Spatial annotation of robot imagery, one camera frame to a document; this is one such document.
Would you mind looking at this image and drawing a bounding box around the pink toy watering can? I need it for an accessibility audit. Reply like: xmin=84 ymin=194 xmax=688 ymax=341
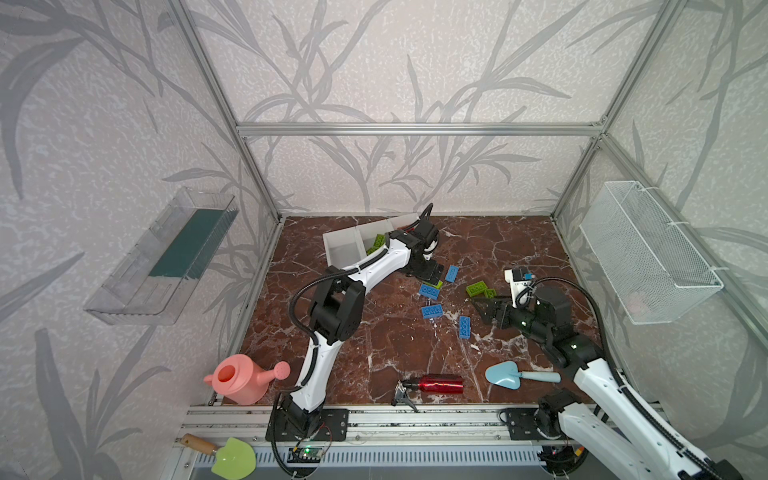
xmin=203 ymin=354 xmax=291 ymax=406

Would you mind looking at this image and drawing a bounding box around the aluminium front rail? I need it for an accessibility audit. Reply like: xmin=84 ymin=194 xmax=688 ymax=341
xmin=177 ymin=403 xmax=564 ymax=447

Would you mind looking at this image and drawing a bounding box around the white wire mesh basket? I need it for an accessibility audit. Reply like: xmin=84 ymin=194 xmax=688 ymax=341
xmin=580 ymin=181 xmax=724 ymax=325

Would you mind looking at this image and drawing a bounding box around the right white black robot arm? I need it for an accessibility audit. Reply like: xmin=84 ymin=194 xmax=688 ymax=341
xmin=467 ymin=267 xmax=741 ymax=479

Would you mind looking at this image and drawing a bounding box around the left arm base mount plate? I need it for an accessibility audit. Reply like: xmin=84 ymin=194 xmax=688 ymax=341
xmin=266 ymin=407 xmax=350 ymax=442

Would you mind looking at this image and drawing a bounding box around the clear plastic wall shelf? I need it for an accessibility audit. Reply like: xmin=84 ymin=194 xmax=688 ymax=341
xmin=84 ymin=187 xmax=239 ymax=326

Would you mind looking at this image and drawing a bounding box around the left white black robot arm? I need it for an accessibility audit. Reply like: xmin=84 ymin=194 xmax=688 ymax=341
xmin=270 ymin=204 xmax=444 ymax=440

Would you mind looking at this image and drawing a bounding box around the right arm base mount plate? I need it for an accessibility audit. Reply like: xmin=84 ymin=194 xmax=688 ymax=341
xmin=498 ymin=407 xmax=564 ymax=441

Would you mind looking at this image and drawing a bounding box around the left green-lit circuit board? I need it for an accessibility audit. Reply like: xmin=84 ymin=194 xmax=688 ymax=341
xmin=286 ymin=445 xmax=330 ymax=465

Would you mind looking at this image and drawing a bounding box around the right wired circuit board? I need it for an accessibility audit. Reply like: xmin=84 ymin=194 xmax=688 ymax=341
xmin=538 ymin=445 xmax=589 ymax=479

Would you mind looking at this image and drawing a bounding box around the white three-compartment bin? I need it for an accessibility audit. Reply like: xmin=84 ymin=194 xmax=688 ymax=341
xmin=323 ymin=213 xmax=418 ymax=268

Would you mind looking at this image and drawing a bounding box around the blue lego brick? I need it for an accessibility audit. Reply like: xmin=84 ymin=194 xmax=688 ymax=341
xmin=445 ymin=265 xmax=459 ymax=283
xmin=418 ymin=284 xmax=440 ymax=300
xmin=459 ymin=316 xmax=472 ymax=340
xmin=421 ymin=305 xmax=444 ymax=319

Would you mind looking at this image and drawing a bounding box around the light blue toy shovel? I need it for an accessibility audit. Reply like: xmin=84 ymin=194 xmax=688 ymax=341
xmin=485 ymin=361 xmax=562 ymax=390

